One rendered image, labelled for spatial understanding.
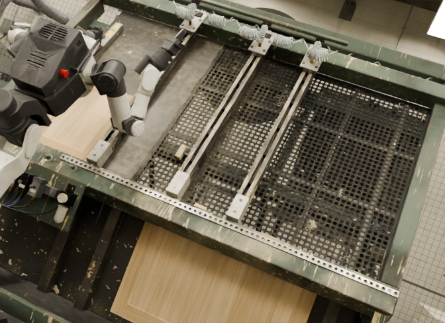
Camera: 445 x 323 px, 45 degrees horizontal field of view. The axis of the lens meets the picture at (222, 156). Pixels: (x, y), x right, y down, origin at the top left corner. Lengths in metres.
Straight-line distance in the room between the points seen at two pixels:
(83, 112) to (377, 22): 5.65
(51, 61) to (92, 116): 0.67
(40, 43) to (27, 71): 0.13
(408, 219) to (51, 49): 1.70
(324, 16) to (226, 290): 5.83
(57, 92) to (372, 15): 6.15
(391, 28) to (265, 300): 5.82
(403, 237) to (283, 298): 0.61
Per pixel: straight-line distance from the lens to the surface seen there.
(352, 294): 2.32
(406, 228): 2.53
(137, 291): 2.75
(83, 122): 2.86
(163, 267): 2.69
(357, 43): 3.56
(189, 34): 3.17
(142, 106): 2.51
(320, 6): 8.00
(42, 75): 2.27
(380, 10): 7.98
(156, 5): 3.35
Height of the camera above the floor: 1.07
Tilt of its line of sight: 2 degrees up
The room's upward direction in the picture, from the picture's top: 21 degrees clockwise
